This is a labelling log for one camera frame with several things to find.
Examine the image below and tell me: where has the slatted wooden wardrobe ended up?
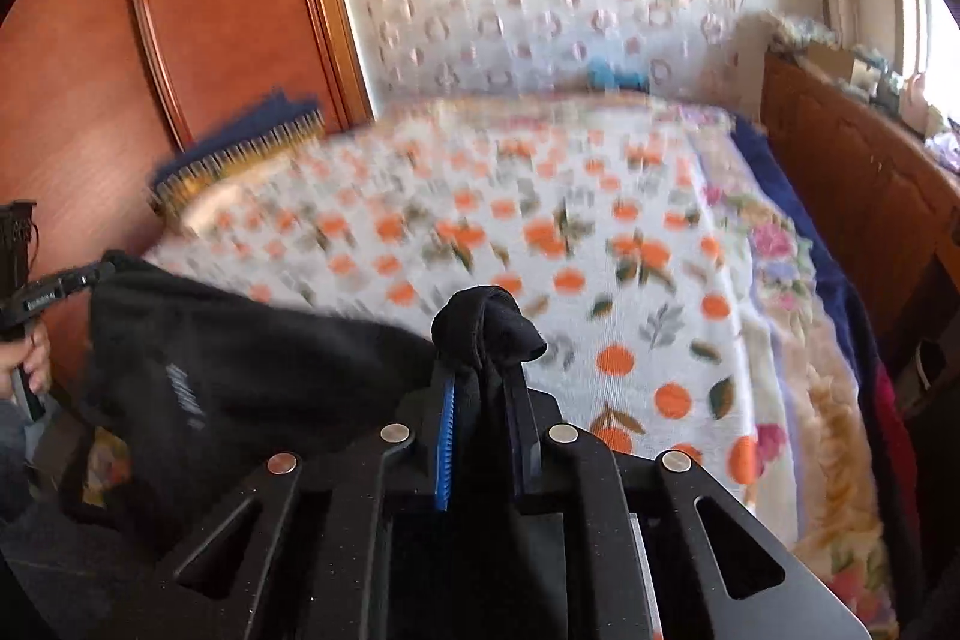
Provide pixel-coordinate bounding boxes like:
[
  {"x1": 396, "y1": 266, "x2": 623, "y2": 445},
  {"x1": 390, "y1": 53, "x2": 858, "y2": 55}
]
[{"x1": 0, "y1": 0, "x2": 376, "y2": 390}]

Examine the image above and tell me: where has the blue tissue box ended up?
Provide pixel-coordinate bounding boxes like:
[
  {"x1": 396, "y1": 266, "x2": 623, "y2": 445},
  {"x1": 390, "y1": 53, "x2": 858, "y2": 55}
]
[{"x1": 588, "y1": 58, "x2": 647, "y2": 91}]

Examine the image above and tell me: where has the black printed t-shirt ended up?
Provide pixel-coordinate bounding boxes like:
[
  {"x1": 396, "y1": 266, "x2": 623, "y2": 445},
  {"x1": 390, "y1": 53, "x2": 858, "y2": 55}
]
[{"x1": 58, "y1": 250, "x2": 550, "y2": 566}]

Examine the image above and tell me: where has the person's left hand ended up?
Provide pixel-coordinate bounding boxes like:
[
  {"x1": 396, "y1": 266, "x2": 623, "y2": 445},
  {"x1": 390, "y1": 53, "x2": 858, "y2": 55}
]
[{"x1": 0, "y1": 323, "x2": 53, "y2": 402}]

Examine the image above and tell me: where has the cardboard box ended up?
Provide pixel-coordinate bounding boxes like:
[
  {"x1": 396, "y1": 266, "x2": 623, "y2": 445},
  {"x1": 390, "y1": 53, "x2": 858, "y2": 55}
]
[{"x1": 805, "y1": 43, "x2": 857, "y2": 80}]

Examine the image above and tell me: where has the floral blanket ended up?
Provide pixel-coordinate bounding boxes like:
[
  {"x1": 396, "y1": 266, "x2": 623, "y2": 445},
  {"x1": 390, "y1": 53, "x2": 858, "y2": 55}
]
[{"x1": 675, "y1": 100, "x2": 905, "y2": 640}]

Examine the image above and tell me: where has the floral orange bed sheet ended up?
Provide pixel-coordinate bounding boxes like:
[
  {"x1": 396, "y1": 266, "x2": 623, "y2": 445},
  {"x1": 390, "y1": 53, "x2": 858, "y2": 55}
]
[{"x1": 148, "y1": 87, "x2": 927, "y2": 581}]

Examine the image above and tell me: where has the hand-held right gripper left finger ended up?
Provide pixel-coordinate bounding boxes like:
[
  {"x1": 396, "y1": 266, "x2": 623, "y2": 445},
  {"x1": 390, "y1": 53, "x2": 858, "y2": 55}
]
[{"x1": 154, "y1": 379, "x2": 458, "y2": 640}]

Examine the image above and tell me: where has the wooden sideboard cabinet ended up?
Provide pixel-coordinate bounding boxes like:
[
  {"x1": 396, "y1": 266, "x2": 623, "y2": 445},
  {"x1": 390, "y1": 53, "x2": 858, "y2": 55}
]
[{"x1": 760, "y1": 51, "x2": 960, "y2": 345}]

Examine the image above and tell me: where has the dark chair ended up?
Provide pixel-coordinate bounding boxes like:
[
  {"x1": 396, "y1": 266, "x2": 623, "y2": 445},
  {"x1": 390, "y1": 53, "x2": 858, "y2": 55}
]
[{"x1": 883, "y1": 250, "x2": 960, "y2": 585}]

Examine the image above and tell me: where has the stack of folded cloths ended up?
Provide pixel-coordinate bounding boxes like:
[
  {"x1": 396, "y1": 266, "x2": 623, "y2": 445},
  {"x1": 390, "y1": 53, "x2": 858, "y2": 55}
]
[{"x1": 763, "y1": 8, "x2": 835, "y2": 50}]

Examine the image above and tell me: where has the crumpled plastic bag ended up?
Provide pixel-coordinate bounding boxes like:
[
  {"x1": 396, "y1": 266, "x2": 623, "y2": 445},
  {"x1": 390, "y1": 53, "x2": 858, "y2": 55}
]
[{"x1": 925, "y1": 121, "x2": 960, "y2": 170}]

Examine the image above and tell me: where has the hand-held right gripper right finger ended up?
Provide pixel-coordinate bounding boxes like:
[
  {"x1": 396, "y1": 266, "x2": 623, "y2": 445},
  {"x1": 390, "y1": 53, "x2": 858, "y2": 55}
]
[{"x1": 510, "y1": 385, "x2": 871, "y2": 640}]

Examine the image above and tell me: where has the pink bottle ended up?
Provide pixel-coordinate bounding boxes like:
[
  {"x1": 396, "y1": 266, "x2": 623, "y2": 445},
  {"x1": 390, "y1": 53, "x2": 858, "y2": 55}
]
[{"x1": 903, "y1": 73, "x2": 929, "y2": 121}]

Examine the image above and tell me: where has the wooden framed window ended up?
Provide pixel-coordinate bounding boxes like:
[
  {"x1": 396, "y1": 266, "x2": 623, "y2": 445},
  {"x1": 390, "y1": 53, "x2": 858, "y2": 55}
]
[{"x1": 891, "y1": 0, "x2": 960, "y2": 112}]

